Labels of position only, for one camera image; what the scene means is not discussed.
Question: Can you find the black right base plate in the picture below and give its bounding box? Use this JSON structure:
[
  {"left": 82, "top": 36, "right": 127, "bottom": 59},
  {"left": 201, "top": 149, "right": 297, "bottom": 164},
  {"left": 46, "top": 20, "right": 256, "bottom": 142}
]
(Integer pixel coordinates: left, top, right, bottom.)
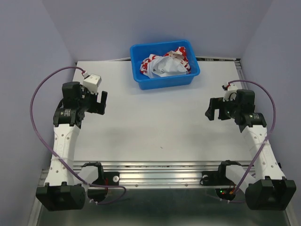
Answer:
[{"left": 200, "top": 160, "right": 245, "bottom": 186}]

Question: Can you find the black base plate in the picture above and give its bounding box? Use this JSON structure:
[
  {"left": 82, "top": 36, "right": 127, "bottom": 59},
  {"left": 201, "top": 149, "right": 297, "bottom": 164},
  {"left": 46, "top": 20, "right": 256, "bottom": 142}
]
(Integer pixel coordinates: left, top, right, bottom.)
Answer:
[
  {"left": 78, "top": 162, "right": 119, "bottom": 186},
  {"left": 200, "top": 160, "right": 245, "bottom": 186}
]

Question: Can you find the red poppy floral skirt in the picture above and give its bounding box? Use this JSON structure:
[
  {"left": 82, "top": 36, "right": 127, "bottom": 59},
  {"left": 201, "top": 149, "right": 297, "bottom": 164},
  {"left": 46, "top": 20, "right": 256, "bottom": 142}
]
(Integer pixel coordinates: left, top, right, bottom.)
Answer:
[{"left": 140, "top": 47, "right": 189, "bottom": 75}]

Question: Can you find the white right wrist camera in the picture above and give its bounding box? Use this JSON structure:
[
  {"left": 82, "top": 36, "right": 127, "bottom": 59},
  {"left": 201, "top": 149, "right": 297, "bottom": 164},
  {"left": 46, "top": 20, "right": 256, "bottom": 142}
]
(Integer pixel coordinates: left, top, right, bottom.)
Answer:
[{"left": 222, "top": 82, "right": 238, "bottom": 102}]

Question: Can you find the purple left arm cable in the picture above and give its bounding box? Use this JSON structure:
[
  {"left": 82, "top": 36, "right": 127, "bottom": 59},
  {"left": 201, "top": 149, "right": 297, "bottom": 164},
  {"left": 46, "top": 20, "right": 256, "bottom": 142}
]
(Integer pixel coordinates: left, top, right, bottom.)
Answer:
[{"left": 30, "top": 66, "right": 127, "bottom": 205}]

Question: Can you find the blue plastic bin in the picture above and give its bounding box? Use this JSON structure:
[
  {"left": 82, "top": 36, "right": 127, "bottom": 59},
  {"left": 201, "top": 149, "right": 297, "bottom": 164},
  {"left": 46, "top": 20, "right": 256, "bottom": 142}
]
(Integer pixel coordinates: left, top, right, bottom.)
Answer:
[{"left": 130, "top": 40, "right": 200, "bottom": 90}]

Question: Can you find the aluminium front rail frame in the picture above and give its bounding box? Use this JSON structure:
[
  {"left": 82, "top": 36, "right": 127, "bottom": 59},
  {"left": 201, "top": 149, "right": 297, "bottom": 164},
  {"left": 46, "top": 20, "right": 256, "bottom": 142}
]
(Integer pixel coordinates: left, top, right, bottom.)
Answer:
[{"left": 27, "top": 161, "right": 286, "bottom": 226}]

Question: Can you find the plain white skirt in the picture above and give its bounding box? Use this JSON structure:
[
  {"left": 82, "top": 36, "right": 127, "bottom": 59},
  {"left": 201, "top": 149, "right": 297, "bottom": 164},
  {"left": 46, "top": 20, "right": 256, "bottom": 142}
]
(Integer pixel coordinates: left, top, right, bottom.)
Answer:
[{"left": 144, "top": 54, "right": 190, "bottom": 78}]

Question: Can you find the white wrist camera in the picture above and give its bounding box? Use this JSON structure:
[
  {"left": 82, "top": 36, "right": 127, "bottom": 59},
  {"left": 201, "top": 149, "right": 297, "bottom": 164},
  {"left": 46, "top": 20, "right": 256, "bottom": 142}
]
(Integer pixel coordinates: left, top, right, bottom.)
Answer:
[
  {"left": 222, "top": 82, "right": 238, "bottom": 102},
  {"left": 83, "top": 74, "right": 102, "bottom": 94}
]

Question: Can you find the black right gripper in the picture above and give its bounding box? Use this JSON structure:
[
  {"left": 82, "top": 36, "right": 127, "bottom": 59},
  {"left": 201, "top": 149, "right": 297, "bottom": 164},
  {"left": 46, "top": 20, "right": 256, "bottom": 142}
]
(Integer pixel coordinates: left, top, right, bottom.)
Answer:
[{"left": 204, "top": 95, "right": 240, "bottom": 120}]

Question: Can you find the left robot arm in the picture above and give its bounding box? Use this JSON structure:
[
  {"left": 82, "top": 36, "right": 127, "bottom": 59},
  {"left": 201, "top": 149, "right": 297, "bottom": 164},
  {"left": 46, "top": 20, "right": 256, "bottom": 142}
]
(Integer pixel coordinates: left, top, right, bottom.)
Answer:
[{"left": 36, "top": 79, "right": 107, "bottom": 211}]

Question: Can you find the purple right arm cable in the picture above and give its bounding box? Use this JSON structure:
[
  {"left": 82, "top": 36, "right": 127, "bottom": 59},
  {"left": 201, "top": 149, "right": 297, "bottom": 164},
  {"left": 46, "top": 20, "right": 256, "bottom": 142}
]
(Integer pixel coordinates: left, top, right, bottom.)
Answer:
[{"left": 220, "top": 80, "right": 277, "bottom": 204}]

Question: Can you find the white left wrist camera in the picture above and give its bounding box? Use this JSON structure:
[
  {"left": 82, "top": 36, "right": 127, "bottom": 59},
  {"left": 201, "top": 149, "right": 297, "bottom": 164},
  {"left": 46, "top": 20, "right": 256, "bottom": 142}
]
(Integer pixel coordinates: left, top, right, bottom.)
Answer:
[{"left": 83, "top": 74, "right": 102, "bottom": 94}]

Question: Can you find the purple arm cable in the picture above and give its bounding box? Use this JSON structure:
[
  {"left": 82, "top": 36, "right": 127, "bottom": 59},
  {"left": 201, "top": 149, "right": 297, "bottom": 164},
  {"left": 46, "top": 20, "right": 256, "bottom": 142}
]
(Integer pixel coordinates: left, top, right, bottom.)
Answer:
[
  {"left": 220, "top": 80, "right": 277, "bottom": 204},
  {"left": 30, "top": 66, "right": 127, "bottom": 205}
]

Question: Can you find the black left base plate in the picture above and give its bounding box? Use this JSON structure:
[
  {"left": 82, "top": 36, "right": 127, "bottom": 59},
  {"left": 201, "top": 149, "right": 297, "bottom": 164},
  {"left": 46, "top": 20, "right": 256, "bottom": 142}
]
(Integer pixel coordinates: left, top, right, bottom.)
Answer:
[{"left": 78, "top": 162, "right": 119, "bottom": 186}]

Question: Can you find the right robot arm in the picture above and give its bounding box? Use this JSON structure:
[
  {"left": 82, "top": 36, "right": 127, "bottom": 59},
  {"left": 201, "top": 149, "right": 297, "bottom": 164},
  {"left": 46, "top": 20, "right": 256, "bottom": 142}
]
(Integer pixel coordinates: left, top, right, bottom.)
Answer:
[{"left": 200, "top": 89, "right": 296, "bottom": 210}]

